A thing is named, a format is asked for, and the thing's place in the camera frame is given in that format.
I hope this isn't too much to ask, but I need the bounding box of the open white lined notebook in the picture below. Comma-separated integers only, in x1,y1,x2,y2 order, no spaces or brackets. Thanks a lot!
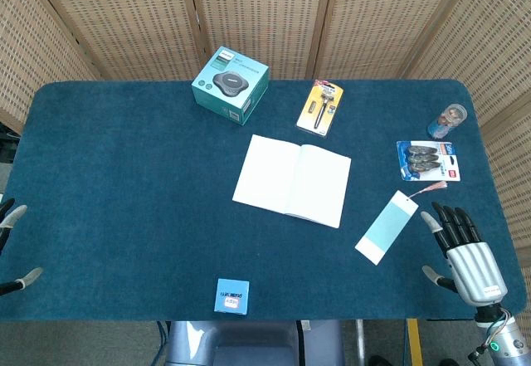
231,134,352,229

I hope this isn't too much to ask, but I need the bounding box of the light blue white bookmark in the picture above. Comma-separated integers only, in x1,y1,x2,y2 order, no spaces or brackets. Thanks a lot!
354,180,448,266

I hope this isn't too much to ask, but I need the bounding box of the grey-blue robot torso base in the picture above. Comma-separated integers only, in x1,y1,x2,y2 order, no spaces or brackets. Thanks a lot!
165,320,345,366

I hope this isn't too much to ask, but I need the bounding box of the metal table leg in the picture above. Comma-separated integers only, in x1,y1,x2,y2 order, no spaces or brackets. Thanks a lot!
355,320,367,366

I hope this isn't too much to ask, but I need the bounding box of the teal speaker product box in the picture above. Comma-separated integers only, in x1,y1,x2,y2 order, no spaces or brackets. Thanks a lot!
191,46,270,126

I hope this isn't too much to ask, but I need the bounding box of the figurine in clear capsule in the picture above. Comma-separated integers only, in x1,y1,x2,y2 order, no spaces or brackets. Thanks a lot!
426,102,468,139

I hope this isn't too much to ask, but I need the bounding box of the woven bamboo folding screen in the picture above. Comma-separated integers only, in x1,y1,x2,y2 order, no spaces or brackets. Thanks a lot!
0,0,531,329

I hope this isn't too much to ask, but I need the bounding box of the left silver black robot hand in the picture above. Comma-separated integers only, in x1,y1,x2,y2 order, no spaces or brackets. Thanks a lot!
0,198,44,297

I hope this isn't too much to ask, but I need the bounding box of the black cable on torso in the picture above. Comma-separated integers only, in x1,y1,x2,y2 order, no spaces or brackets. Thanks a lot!
295,320,305,366

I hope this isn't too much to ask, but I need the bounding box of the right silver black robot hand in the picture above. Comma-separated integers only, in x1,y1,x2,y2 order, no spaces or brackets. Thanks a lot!
421,202,509,305

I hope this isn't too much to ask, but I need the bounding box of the blue cable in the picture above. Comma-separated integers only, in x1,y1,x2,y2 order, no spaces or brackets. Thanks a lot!
153,320,172,366

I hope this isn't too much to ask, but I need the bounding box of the yellow razor blister pack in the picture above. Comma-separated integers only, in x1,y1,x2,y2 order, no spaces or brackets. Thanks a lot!
295,79,345,138

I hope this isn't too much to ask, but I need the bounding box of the small light blue box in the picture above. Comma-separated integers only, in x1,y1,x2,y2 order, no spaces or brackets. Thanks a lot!
213,277,251,315

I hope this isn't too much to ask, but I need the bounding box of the blue blister pack with clips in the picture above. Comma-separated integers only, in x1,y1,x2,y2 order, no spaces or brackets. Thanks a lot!
396,140,461,183

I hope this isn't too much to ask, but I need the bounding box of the dark teal table mat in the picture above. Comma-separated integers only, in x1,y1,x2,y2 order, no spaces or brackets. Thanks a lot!
0,79,528,322

